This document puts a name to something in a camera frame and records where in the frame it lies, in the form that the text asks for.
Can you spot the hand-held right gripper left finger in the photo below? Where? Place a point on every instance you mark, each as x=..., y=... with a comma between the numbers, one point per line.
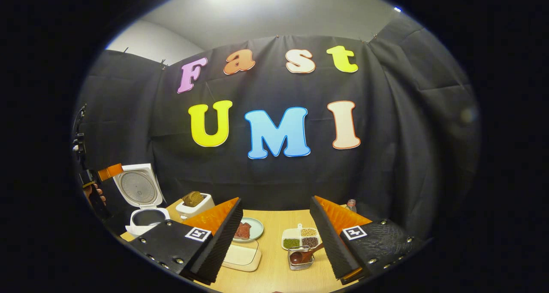
x=216, y=248

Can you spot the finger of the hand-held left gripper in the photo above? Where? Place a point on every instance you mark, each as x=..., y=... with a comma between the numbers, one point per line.
x=110, y=172

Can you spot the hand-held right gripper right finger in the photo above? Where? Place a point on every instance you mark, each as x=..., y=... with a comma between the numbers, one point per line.
x=330, y=243

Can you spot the dark wooden spoon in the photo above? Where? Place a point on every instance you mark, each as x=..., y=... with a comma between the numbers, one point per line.
x=306, y=254

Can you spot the white rice cooker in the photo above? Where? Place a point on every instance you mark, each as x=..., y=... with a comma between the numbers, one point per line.
x=137, y=188

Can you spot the white rice heap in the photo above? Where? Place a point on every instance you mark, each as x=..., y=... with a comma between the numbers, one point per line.
x=291, y=233

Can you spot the dark red bean heap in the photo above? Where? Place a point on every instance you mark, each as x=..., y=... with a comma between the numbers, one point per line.
x=310, y=242

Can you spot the yellow soybean heap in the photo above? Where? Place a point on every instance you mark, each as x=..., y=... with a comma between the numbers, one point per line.
x=309, y=232

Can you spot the clear glass baking dish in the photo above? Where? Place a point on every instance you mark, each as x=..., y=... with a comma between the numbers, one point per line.
x=244, y=258

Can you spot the white divided grain tray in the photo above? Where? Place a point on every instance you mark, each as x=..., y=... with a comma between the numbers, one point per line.
x=300, y=237

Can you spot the raw red meat piece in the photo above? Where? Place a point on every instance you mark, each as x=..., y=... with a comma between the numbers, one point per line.
x=242, y=231

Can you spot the green mung bean heap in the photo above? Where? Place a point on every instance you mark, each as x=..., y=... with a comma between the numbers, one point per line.
x=291, y=243

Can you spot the white toaster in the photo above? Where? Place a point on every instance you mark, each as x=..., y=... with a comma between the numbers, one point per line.
x=199, y=209

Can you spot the clear plastic drink bottle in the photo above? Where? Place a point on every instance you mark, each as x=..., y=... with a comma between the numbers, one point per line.
x=351, y=206

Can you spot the pale green round plate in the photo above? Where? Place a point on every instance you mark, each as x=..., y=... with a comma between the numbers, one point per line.
x=256, y=228

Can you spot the brown bread slice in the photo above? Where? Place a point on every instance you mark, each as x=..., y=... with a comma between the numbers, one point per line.
x=193, y=198

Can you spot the black backdrop cloth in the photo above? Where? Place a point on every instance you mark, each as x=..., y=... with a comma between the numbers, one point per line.
x=274, y=177

